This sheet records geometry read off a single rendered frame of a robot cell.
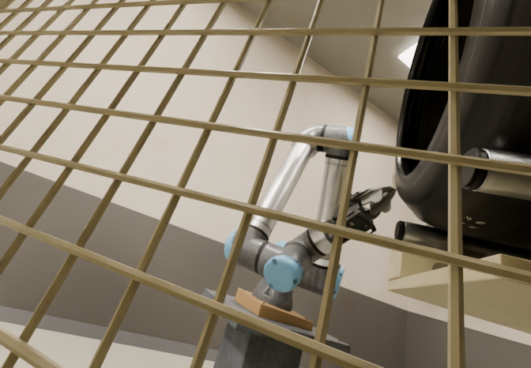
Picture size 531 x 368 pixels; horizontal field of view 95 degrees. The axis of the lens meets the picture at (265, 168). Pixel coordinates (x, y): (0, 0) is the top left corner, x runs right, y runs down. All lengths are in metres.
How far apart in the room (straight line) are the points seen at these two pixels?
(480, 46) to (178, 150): 2.30
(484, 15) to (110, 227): 2.29
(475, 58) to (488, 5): 0.06
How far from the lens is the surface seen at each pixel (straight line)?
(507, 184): 0.33
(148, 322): 2.41
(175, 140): 2.49
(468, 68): 0.40
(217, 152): 2.54
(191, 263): 2.37
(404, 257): 0.53
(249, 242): 0.71
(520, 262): 0.26
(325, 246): 0.73
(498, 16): 0.38
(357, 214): 0.67
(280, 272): 0.65
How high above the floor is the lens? 0.74
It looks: 23 degrees up
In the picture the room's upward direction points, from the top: 19 degrees clockwise
